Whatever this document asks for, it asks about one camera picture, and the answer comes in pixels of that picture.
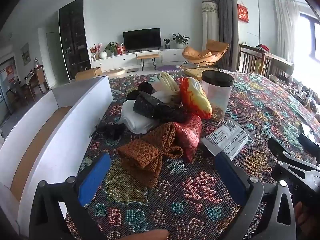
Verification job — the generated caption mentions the cluttered side shelf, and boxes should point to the cluttered side shelf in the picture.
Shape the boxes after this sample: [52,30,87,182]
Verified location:
[270,74,320,114]

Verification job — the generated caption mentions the flat yellow box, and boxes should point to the flat yellow box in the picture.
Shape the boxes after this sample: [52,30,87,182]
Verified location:
[184,67,218,80]

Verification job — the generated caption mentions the white sheer curtain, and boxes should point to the white sheer curtain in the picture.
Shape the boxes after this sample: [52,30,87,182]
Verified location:
[274,0,300,63]

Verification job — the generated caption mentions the black knit hat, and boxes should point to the black knit hat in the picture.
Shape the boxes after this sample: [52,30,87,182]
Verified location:
[126,81,157,100]

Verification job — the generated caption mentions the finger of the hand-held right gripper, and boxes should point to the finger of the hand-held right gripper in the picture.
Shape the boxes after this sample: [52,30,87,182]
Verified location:
[267,137,320,172]
[298,133,320,153]

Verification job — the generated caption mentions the grey curtain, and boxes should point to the grey curtain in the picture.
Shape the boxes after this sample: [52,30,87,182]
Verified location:
[209,0,238,71]

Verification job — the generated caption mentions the covered standing air conditioner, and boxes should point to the covered standing air conditioner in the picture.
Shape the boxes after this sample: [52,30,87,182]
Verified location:
[201,0,219,55]

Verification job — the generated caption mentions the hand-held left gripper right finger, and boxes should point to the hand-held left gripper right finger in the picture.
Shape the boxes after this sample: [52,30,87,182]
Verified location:
[214,152,297,240]

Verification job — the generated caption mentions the person's left hand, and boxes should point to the person's left hand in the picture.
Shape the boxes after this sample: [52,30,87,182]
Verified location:
[120,229,169,240]

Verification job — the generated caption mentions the red flowers in vase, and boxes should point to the red flowers in vase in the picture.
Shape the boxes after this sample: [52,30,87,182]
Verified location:
[89,44,102,60]

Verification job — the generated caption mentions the round wooden board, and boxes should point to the round wooden board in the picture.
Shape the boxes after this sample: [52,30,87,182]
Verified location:
[101,68,126,77]

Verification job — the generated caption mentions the black flat television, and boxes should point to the black flat television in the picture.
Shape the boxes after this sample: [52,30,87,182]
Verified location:
[122,28,161,51]

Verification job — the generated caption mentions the red yellow fish plush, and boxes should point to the red yellow fish plush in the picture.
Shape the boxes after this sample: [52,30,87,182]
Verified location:
[179,77,213,120]

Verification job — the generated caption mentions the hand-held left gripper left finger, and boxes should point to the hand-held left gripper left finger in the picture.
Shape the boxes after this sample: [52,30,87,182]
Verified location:
[29,152,112,240]

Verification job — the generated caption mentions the packaged wooden phone case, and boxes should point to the packaged wooden phone case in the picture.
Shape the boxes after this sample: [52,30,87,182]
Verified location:
[200,119,254,161]

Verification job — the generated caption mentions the wooden crib rail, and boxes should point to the wooden crib rail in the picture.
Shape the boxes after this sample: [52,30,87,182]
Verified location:
[239,44,294,80]

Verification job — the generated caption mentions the tall black display cabinet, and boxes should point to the tall black display cabinet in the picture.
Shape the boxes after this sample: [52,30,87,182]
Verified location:
[59,0,92,80]

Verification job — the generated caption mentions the white television cabinet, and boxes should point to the white television cabinet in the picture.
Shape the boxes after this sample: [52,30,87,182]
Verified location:
[90,49,187,72]

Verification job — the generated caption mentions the black glitter bag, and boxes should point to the black glitter bag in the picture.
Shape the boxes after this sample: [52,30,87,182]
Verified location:
[132,91,194,125]

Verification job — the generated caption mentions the brown knitted scarf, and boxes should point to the brown knitted scarf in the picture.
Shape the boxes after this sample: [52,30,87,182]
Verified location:
[117,122,184,189]

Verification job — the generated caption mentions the clear jar with black lid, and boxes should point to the clear jar with black lid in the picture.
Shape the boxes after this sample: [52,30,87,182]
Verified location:
[201,70,234,120]

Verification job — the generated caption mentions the red patterned pouch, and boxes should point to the red patterned pouch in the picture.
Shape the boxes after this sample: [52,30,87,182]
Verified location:
[174,115,202,163]

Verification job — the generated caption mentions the wooden bench with black legs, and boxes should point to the wooden bench with black legs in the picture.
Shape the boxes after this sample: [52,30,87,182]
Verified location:
[136,53,160,71]

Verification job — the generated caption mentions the black hair scrunchie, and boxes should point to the black hair scrunchie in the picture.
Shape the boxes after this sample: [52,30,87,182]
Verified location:
[91,123,125,141]

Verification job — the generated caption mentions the bushy green plant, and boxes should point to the bushy green plant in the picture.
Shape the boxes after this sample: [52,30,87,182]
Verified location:
[104,42,118,56]

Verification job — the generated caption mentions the cream soft toy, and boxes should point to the cream soft toy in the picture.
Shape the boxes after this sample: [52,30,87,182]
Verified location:
[151,71,180,95]

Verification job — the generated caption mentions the white cardboard storage box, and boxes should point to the white cardboard storage box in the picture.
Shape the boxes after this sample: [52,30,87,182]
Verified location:
[0,75,114,235]

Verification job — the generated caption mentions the brown cardboard box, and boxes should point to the brown cardboard box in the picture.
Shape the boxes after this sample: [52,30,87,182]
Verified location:
[75,67,102,81]

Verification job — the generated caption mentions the purple floor mat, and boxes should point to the purple floor mat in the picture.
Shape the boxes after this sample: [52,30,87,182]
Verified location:
[157,65,179,72]

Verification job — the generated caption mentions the black framed smartphone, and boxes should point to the black framed smartphone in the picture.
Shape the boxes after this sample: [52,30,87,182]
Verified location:
[299,122,315,140]

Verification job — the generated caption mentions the wooden dining chair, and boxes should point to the wooden dining chair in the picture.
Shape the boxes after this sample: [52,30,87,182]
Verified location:
[34,65,50,93]

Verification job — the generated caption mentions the orange lounge chair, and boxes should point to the orange lounge chair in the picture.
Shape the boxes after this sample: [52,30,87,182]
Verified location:
[181,39,230,68]

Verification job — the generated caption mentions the colourful printed blanket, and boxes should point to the colourful printed blanket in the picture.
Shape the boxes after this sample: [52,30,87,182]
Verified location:
[65,70,320,240]

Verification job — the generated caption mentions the framed wall picture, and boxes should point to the framed wall picture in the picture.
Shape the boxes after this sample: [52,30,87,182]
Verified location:
[20,42,32,63]

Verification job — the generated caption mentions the red wall hanging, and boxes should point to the red wall hanging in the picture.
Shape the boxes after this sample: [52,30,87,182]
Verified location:
[237,4,250,23]

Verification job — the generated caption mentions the large potted plant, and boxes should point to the large potted plant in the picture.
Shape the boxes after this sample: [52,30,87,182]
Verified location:
[171,33,190,49]

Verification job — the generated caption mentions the white folded cloth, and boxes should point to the white folded cloth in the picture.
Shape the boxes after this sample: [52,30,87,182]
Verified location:
[117,90,175,135]

